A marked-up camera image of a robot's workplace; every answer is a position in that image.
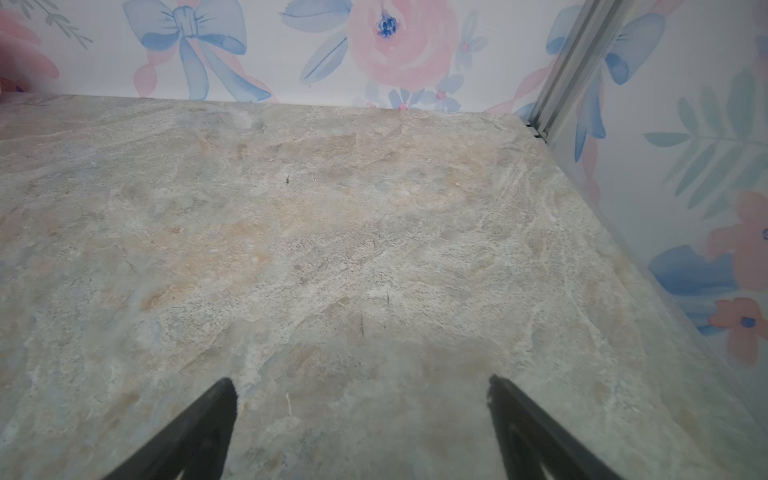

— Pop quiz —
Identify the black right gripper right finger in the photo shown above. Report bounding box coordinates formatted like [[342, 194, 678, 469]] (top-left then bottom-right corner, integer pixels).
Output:
[[487, 375, 620, 480]]

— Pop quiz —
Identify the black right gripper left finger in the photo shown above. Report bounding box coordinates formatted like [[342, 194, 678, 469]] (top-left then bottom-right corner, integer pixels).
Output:
[[106, 377, 238, 479]]

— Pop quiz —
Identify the aluminium corner post right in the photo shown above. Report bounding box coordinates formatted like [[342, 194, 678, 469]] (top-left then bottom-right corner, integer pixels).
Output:
[[526, 0, 634, 141]]

